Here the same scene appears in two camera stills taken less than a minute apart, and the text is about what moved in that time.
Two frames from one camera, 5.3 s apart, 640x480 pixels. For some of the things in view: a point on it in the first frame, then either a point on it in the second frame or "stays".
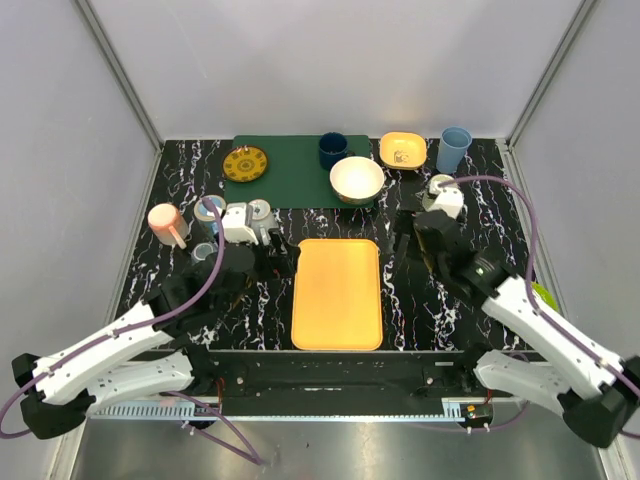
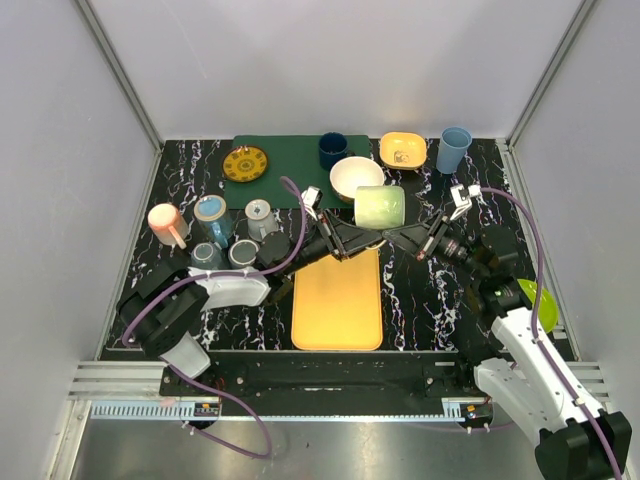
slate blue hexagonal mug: [201, 250] stays
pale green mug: [434, 189] -> [379, 207]
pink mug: [167, 225] stays
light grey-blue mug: [261, 214] stays
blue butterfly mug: [205, 219] stays
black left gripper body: [275, 245] -> [331, 238]
